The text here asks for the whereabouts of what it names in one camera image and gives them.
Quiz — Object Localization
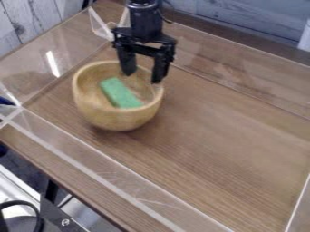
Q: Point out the black cable loop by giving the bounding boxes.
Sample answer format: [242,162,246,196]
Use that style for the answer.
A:
[0,199,46,232]

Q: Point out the black metal table bracket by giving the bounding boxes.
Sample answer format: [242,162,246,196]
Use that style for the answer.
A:
[41,180,90,232]

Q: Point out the green rectangular block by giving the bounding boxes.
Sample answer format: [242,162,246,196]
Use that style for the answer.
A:
[100,77,144,109]

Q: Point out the brown wooden bowl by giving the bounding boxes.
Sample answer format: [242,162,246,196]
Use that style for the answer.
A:
[71,60,165,131]

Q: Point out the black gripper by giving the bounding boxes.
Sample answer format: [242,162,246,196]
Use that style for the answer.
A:
[113,2,177,83]

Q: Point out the blue object at left edge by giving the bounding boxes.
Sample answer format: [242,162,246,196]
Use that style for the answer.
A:
[0,96,17,106]

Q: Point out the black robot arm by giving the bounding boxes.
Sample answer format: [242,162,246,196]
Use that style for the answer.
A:
[112,0,177,83]

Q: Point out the clear acrylic tray walls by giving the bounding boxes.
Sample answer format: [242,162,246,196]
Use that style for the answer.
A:
[0,12,310,232]

